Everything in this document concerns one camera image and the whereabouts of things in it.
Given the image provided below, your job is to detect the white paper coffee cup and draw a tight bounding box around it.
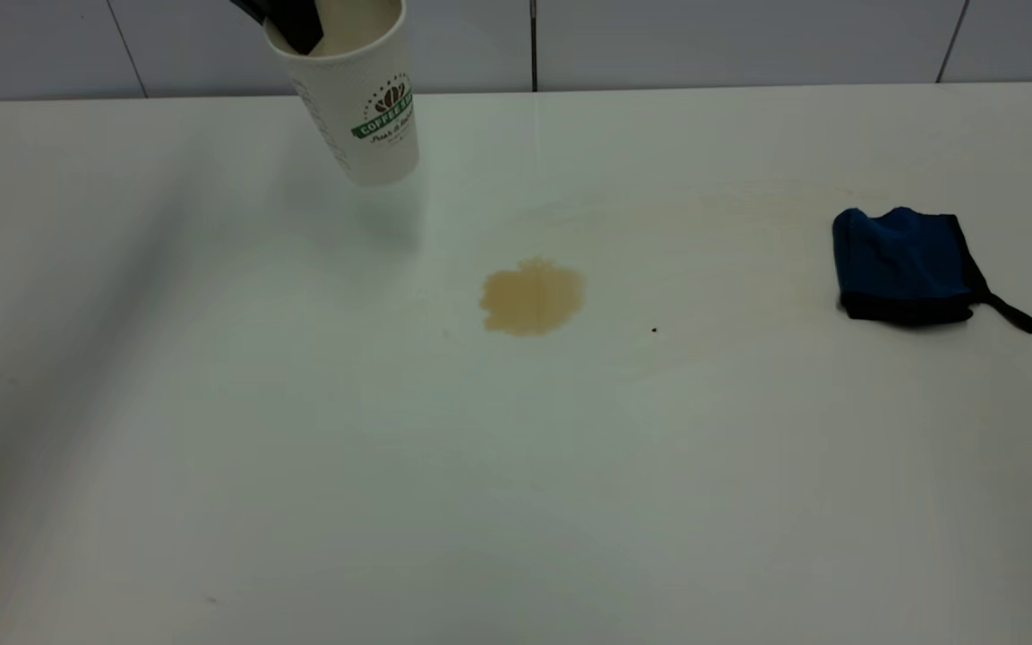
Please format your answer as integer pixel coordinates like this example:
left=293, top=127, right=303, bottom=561
left=262, top=0, right=421, bottom=187

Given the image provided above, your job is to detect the brown coffee spill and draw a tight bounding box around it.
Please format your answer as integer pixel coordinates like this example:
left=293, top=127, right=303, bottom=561
left=478, top=258, right=588, bottom=338

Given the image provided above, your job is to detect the blue black-edged cloth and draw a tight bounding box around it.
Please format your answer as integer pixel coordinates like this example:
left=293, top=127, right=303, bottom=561
left=831, top=207, right=1032, bottom=334

